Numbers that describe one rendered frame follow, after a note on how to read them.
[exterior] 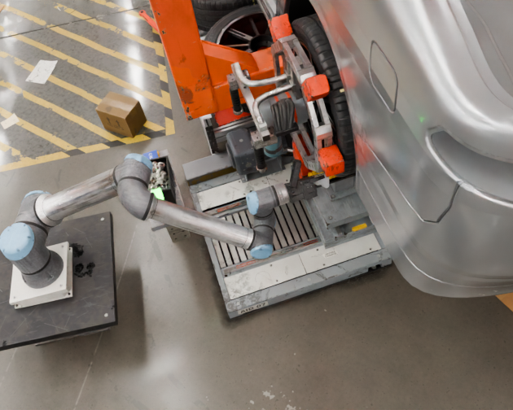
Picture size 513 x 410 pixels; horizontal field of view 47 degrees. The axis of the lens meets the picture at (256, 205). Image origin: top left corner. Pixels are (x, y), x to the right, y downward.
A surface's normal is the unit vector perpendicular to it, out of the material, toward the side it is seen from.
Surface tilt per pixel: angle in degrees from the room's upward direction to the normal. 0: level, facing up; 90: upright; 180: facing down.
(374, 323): 0
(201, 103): 90
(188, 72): 90
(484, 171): 15
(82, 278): 0
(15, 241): 5
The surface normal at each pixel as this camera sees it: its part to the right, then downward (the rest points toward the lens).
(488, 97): -0.32, -0.29
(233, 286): -0.12, -0.57
